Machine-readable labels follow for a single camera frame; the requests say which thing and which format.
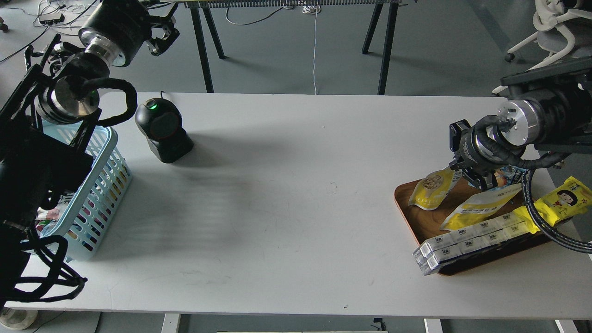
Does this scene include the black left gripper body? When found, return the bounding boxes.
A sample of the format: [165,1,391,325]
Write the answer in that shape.
[78,0,151,67]

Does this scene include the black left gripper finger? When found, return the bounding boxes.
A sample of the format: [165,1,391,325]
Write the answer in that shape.
[146,4,180,57]

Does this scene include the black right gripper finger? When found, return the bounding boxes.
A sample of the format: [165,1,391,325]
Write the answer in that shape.
[450,120,471,173]
[476,171,502,191]

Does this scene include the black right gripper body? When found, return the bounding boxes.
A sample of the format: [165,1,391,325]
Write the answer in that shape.
[465,116,518,179]

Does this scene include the yellow white snack pouch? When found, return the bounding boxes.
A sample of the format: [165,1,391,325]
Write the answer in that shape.
[407,168,462,211]

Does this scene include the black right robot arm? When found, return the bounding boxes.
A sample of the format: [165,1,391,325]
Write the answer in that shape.
[450,57,592,191]

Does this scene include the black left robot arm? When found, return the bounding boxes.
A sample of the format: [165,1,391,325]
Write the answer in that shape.
[1,0,179,306]

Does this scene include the blue snack packet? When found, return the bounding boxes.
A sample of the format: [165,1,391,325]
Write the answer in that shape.
[493,165,527,190]

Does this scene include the yellow cartoon snack bag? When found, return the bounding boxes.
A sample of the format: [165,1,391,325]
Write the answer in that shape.
[534,176,592,226]

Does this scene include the light blue plastic basket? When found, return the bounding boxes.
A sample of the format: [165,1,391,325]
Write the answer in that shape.
[18,123,133,262]

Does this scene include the snacks inside basket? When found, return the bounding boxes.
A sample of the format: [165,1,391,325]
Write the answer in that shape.
[34,194,74,237]

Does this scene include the yellow white flat pouch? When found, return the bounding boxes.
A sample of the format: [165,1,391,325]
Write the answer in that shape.
[440,184,522,230]

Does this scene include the black barcode scanner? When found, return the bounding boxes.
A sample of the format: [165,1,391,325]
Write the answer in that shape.
[135,98,194,164]

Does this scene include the brown wooden tray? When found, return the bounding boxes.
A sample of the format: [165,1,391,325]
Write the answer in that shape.
[393,179,550,276]

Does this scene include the clear wrapped box pack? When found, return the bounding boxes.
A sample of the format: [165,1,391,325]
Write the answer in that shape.
[413,213,533,276]

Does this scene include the white office chair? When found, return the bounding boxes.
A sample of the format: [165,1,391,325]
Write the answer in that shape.
[505,0,592,69]

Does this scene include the tape roll on floor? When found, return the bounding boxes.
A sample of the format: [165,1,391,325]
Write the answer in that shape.
[0,307,38,331]

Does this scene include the black cable loop right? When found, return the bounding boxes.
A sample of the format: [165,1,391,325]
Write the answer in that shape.
[520,157,592,253]

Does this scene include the black trestle table frame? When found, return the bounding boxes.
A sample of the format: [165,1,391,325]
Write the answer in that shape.
[162,0,402,95]

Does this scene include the floor cables and adapter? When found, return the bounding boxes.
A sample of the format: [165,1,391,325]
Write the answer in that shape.
[0,0,100,63]

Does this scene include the white hanging cord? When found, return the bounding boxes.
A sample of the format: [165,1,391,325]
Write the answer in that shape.
[303,4,322,95]

